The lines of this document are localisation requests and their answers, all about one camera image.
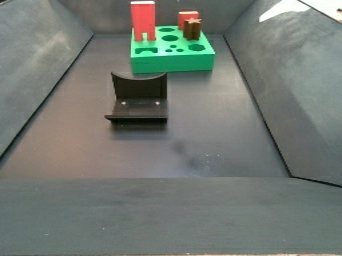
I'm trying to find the green foam shape board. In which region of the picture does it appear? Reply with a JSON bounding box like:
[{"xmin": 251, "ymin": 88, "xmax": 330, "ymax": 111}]
[{"xmin": 131, "ymin": 26, "xmax": 215, "ymax": 74}]

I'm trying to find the black curved cradle stand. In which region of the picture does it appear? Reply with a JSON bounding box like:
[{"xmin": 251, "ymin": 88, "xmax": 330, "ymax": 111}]
[{"xmin": 104, "ymin": 73, "xmax": 168, "ymax": 122}]

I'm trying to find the brown star block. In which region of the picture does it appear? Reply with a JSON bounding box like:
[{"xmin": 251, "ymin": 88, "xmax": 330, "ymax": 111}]
[{"xmin": 183, "ymin": 18, "xmax": 201, "ymax": 40}]

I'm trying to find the short red rounded block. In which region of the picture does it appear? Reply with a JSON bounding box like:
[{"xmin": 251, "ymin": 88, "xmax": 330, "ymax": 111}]
[{"xmin": 177, "ymin": 11, "xmax": 199, "ymax": 30}]

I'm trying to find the tall red arch block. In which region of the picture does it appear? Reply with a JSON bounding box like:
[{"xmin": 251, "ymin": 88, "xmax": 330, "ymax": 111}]
[{"xmin": 131, "ymin": 0, "xmax": 156, "ymax": 41}]

